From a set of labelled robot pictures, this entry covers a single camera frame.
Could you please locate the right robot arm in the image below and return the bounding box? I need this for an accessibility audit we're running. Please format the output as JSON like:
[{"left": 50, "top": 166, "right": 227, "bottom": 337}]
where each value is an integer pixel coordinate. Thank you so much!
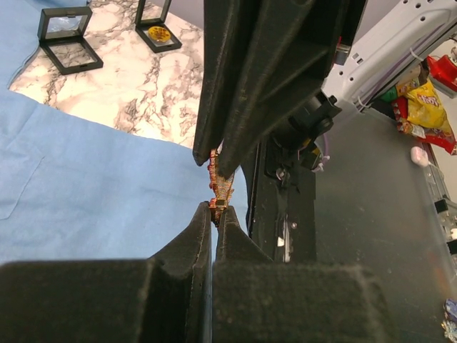
[{"left": 193, "top": 1, "right": 456, "bottom": 176}]

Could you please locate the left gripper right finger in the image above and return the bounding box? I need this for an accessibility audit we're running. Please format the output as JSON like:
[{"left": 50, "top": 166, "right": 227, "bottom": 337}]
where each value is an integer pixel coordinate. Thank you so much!
[{"left": 212, "top": 207, "right": 393, "bottom": 342}]

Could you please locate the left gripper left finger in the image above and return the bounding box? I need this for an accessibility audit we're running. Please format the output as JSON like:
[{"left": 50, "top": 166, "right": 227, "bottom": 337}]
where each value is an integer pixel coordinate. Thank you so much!
[{"left": 1, "top": 202, "right": 211, "bottom": 342}]

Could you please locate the light blue button shirt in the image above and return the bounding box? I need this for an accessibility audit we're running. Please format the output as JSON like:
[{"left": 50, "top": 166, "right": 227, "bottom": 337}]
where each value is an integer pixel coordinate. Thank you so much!
[{"left": 0, "top": 0, "right": 251, "bottom": 265}]

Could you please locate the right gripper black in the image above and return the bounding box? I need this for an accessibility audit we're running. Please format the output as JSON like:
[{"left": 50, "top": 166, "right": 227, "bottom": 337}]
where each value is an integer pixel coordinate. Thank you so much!
[{"left": 219, "top": 0, "right": 367, "bottom": 177}]

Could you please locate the yellow red snack bag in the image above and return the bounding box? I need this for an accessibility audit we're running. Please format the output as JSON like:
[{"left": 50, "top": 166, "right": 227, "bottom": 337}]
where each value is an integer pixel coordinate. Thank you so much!
[{"left": 391, "top": 79, "right": 456, "bottom": 155}]

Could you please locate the black brooch box yellow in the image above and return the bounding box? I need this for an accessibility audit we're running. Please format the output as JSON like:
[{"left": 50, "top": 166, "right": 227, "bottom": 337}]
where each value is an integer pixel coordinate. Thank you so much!
[{"left": 134, "top": 0, "right": 182, "bottom": 54}]

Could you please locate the black brooch box red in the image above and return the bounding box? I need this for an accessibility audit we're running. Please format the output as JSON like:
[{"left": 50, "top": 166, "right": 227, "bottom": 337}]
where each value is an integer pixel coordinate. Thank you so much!
[{"left": 37, "top": 6, "right": 104, "bottom": 76}]

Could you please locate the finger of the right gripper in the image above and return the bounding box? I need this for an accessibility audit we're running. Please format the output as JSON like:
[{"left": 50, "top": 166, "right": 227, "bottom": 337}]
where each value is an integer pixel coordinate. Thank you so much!
[{"left": 193, "top": 1, "right": 262, "bottom": 166}]

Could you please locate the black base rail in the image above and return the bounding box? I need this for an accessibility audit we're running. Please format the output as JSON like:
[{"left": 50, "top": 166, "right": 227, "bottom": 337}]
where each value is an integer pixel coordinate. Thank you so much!
[{"left": 243, "top": 139, "right": 317, "bottom": 263}]

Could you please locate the red orange leaf brooch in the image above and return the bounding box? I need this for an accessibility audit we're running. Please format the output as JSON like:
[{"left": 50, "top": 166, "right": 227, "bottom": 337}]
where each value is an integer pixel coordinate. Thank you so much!
[{"left": 208, "top": 149, "right": 234, "bottom": 227}]

